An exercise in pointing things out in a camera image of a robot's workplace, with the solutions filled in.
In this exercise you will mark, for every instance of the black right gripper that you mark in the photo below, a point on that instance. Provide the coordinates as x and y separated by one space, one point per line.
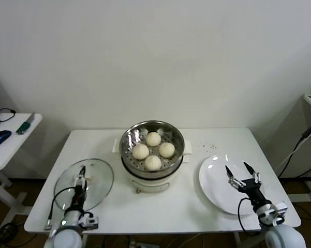
253 189

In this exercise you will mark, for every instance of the stainless steel steamer basket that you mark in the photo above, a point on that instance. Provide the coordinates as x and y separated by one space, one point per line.
178 144

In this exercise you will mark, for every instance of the scattered dark crumbs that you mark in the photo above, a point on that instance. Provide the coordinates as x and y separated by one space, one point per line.
208 146

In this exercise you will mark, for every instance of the small white side table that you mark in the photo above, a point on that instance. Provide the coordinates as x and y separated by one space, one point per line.
13 149

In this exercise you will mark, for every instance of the white steamed baozi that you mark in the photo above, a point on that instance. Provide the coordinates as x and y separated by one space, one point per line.
153 162
166 149
140 151
153 139

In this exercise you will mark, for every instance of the white power strip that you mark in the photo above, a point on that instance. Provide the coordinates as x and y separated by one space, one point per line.
141 244

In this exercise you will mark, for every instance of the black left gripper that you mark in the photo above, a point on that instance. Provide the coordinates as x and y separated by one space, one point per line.
79 196

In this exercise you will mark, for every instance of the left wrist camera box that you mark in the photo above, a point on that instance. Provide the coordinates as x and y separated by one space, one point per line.
90 222

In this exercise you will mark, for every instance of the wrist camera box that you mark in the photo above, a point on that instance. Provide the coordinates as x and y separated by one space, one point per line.
90 222
280 208

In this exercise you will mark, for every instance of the round glass pot lid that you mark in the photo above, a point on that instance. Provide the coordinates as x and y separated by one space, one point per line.
98 180

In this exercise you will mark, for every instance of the pale left robot arm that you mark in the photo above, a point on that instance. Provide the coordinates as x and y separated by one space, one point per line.
66 237

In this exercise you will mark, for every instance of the round white plate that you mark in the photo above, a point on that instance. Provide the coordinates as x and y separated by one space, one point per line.
214 180

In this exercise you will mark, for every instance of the white electric cooker base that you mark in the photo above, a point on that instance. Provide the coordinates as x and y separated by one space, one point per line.
150 184

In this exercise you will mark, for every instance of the pale right robot arm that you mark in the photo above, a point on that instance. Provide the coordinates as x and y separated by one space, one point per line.
284 236

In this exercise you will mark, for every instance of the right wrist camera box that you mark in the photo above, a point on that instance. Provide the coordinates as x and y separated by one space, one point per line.
280 208

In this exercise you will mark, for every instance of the white table leg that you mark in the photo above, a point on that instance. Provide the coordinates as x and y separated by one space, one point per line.
237 240
85 241

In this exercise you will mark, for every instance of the blue computer mouse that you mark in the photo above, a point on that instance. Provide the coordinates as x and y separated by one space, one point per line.
0 137

